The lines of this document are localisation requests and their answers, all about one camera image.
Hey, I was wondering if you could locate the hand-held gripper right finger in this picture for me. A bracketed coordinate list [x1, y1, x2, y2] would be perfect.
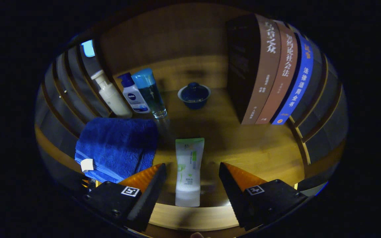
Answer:
[219, 162, 308, 232]

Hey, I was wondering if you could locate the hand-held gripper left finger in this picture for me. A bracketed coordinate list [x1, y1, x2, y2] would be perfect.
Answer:
[83, 163, 167, 232]

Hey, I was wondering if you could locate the white and green tube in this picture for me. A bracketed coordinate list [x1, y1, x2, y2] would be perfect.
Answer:
[175, 138, 205, 207]

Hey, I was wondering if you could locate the wooden countertop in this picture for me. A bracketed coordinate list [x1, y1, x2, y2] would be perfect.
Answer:
[37, 55, 310, 232]

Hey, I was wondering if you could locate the wooden cabinet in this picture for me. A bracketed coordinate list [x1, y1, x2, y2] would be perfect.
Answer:
[35, 3, 349, 238]

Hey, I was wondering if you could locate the folded blue towel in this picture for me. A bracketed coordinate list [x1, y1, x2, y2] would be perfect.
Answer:
[75, 117, 159, 183]

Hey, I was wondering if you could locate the white bottle with blue cap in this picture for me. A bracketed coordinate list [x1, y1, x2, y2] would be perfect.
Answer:
[118, 72, 150, 114]

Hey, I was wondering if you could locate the blue lidded teacup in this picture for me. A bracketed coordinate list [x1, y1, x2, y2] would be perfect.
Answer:
[178, 82, 211, 110]

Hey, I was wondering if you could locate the clear teal bottle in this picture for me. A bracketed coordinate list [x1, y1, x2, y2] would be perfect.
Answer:
[132, 68, 168, 119]

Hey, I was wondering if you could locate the white pump bottle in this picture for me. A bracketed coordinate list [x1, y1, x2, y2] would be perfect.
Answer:
[90, 69, 133, 118]

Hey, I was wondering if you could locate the blue book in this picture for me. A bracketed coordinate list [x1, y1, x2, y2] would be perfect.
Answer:
[272, 33, 314, 125]

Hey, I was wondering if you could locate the dark brown book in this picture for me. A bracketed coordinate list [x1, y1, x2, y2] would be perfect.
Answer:
[227, 14, 282, 125]

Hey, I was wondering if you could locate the reddish brown book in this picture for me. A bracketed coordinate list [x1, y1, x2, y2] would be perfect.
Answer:
[255, 20, 299, 125]

